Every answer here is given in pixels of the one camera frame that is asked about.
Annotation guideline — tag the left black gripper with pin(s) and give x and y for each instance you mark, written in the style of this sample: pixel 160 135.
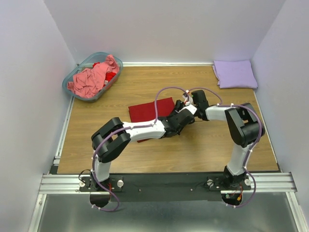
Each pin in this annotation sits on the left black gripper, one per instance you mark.
pixel 175 114

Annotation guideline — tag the dark red t shirt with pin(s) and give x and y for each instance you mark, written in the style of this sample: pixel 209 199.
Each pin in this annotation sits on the dark red t shirt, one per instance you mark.
pixel 146 111

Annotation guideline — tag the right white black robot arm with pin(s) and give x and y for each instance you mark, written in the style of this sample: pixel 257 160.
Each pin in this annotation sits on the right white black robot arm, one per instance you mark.
pixel 244 125

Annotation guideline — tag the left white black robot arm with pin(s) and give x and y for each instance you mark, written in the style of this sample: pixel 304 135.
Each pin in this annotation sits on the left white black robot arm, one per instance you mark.
pixel 112 138

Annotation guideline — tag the folded lavender t shirt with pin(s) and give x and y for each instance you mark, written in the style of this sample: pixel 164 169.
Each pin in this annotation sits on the folded lavender t shirt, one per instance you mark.
pixel 234 74

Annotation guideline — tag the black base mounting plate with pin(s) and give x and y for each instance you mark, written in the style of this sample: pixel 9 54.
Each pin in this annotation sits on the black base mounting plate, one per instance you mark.
pixel 163 187

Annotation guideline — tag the clear blue plastic bin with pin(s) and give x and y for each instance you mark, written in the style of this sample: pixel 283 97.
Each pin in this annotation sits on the clear blue plastic bin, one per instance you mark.
pixel 72 79

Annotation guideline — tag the pink t shirt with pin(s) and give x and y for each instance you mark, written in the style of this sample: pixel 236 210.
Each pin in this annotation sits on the pink t shirt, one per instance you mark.
pixel 93 77

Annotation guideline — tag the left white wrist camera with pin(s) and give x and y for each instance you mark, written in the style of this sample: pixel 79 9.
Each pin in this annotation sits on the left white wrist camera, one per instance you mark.
pixel 191 108

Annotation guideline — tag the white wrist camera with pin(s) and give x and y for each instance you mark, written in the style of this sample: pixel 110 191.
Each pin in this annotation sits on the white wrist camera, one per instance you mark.
pixel 187 98
pixel 191 108

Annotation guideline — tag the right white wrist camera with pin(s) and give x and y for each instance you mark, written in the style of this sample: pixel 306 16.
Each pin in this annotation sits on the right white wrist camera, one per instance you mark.
pixel 187 98

